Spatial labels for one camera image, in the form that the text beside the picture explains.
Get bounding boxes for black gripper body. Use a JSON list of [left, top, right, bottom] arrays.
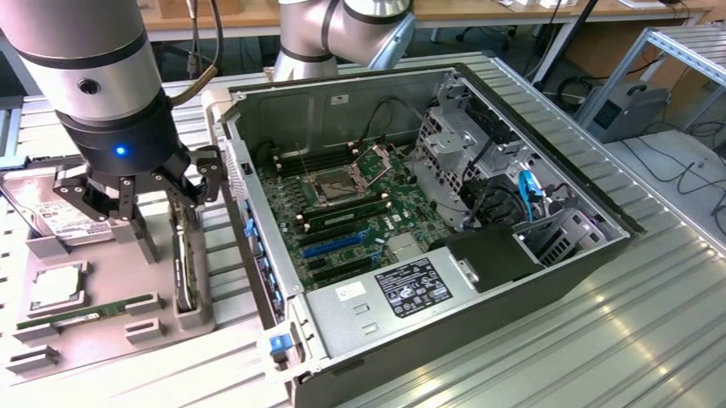
[[54, 90, 193, 180]]

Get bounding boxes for graphics card with black cooler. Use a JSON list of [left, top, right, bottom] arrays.
[[168, 199, 200, 315]]

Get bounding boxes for silver hard disk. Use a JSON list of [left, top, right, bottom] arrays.
[[0, 172, 114, 248]]

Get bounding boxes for black RAM slot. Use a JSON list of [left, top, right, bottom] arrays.
[[276, 154, 358, 174], [276, 149, 356, 170], [273, 144, 353, 165], [297, 191, 384, 215], [278, 159, 360, 179], [298, 196, 386, 220]]

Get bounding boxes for thin metal locking lever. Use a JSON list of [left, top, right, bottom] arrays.
[[296, 141, 313, 183]]

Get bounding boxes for grey parts rack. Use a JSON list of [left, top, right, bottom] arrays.
[[2, 203, 220, 388]]

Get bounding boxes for silver CPU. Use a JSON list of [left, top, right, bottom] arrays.
[[30, 267, 84, 309]]

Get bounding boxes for CPU socket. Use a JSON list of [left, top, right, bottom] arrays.
[[308, 169, 365, 206]]

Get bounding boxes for installed RAM stick white label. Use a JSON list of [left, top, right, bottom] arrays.
[[304, 203, 392, 234]]

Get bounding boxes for metal socket cover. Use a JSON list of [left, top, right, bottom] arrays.
[[349, 144, 398, 189]]

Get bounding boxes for long black expansion slot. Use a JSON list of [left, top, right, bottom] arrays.
[[297, 226, 370, 251], [308, 253, 374, 274], [310, 263, 380, 286]]

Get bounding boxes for green RAM stick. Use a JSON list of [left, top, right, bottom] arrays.
[[15, 295, 154, 331]]

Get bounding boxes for blue expansion slot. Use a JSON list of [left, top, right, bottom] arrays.
[[301, 235, 370, 260]]

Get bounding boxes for green motherboard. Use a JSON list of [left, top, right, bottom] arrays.
[[253, 139, 433, 291]]

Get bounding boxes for silver chipset heatsink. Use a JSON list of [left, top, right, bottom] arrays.
[[384, 235, 421, 261]]

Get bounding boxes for silver disk bay cage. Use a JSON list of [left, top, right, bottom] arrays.
[[416, 105, 515, 222]]

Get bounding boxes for grey power supply with label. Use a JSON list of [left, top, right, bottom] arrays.
[[293, 246, 484, 371]]

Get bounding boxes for black plastic shroud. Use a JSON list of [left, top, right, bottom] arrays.
[[444, 224, 547, 295]]

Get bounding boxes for open black PC case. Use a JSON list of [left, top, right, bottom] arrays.
[[201, 62, 647, 408]]

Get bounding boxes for silver perforated disk bay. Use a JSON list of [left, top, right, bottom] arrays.
[[512, 209, 616, 268]]

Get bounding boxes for black stand pole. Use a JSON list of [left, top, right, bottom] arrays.
[[532, 0, 601, 84]]

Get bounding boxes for small white box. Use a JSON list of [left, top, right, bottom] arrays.
[[497, 0, 588, 10]]

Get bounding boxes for grey floor control box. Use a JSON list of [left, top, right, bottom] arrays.
[[577, 82, 676, 145]]

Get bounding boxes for thin black wire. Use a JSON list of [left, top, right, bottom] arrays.
[[361, 96, 426, 148]]

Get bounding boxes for silver optical bay bracket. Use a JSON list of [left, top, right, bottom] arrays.
[[433, 70, 475, 110]]

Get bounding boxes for black wire bundle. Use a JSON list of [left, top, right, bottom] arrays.
[[459, 176, 532, 227]]

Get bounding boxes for blue SATA wire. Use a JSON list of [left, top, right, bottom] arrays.
[[517, 168, 540, 224]]

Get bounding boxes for wooden desk white frame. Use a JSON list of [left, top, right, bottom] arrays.
[[138, 0, 715, 97]]

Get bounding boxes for aluminium profile frame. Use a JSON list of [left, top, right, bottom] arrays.
[[577, 24, 726, 129]]

